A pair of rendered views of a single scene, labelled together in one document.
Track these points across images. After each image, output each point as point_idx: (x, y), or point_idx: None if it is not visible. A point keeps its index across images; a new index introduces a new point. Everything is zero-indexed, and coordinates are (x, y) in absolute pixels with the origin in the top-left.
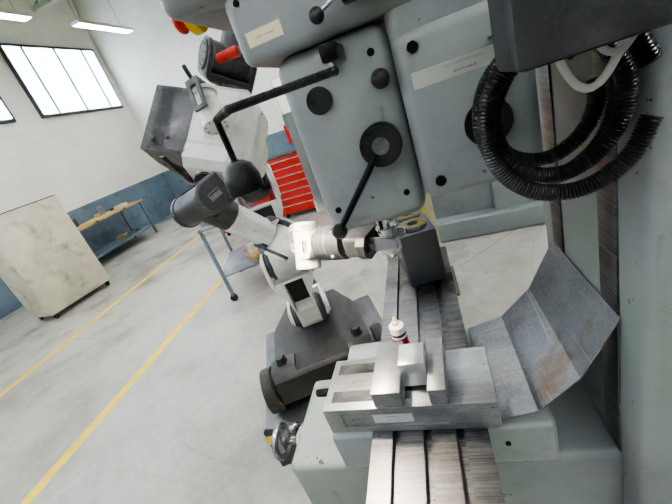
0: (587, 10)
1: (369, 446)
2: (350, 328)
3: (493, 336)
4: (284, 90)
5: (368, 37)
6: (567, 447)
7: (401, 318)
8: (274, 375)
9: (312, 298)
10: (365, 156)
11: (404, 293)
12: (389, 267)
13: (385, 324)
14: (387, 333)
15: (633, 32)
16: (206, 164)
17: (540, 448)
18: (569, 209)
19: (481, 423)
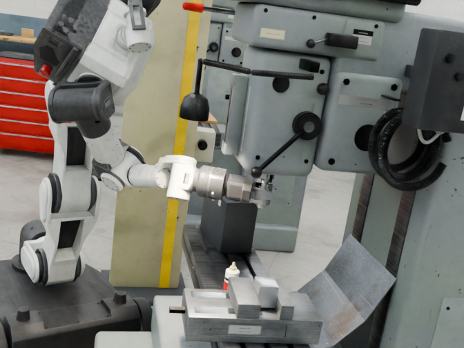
0: (442, 118)
1: None
2: (114, 293)
3: None
4: (286, 76)
5: (323, 63)
6: None
7: (215, 275)
8: (14, 329)
9: (81, 248)
10: (297, 129)
11: (213, 257)
12: (188, 233)
13: (204, 276)
14: (208, 283)
15: (451, 131)
16: (103, 71)
17: None
18: (374, 210)
19: (306, 339)
